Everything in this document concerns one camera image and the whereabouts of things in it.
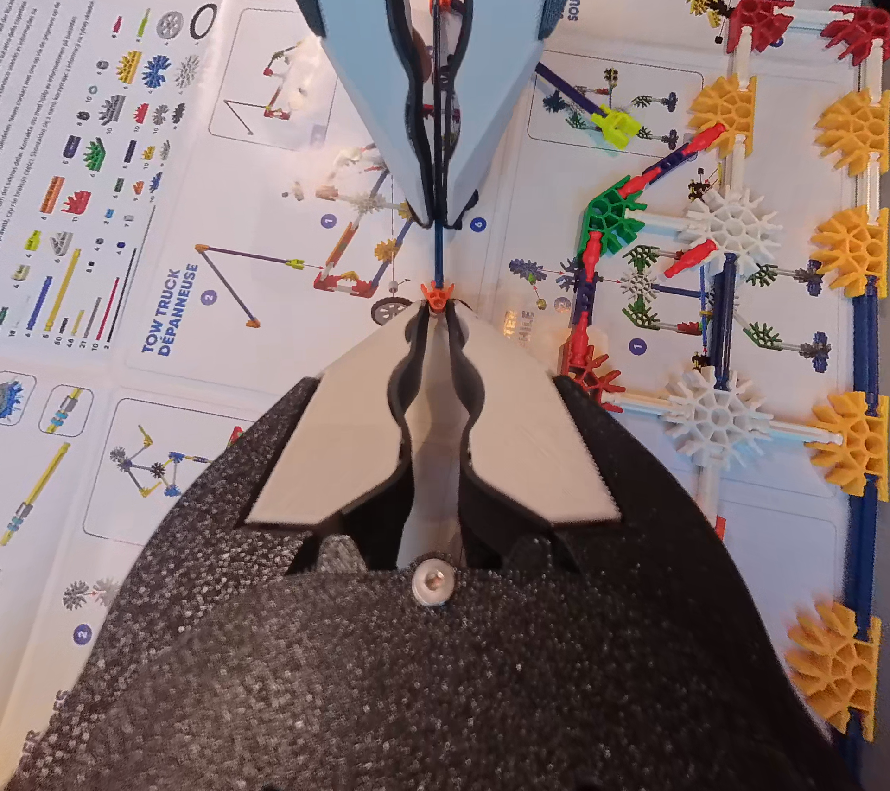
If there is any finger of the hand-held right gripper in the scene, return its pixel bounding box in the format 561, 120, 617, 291
443, 0, 616, 229
248, 0, 432, 229

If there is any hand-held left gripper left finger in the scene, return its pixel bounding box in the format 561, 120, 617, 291
248, 307, 435, 562

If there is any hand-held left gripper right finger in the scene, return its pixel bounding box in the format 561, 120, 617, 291
443, 307, 621, 567

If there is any purple plastic rod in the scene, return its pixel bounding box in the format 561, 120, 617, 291
533, 61, 613, 124

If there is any yellow-green clip connector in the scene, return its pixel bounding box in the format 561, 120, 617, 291
591, 107, 643, 152

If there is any blue plastic rod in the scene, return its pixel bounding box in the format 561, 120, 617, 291
425, 6, 453, 294

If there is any colourful rod connector frame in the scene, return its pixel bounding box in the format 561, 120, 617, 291
557, 0, 890, 743

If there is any white building instruction sheet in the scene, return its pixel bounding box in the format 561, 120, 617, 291
0, 0, 890, 791

